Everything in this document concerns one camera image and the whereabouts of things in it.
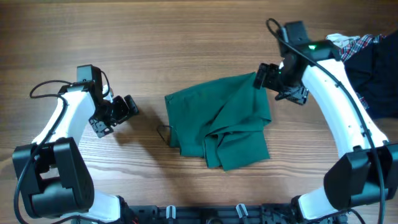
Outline green cloth garment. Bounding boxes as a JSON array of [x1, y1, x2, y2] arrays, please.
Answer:
[[164, 72, 271, 171]]

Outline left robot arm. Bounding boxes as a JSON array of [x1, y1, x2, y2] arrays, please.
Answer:
[[12, 81, 139, 223]]

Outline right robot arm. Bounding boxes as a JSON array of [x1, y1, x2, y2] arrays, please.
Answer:
[[254, 40, 397, 223]]

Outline white cloth piece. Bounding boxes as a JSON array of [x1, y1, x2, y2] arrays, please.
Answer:
[[326, 33, 361, 49]]

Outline plaid red blue garment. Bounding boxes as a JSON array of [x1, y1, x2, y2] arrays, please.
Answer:
[[341, 34, 386, 110]]

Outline dark navy garment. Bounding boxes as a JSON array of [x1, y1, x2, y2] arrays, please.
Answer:
[[340, 32, 397, 119]]

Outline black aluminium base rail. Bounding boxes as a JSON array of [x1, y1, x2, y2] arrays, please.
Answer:
[[130, 203, 306, 224]]

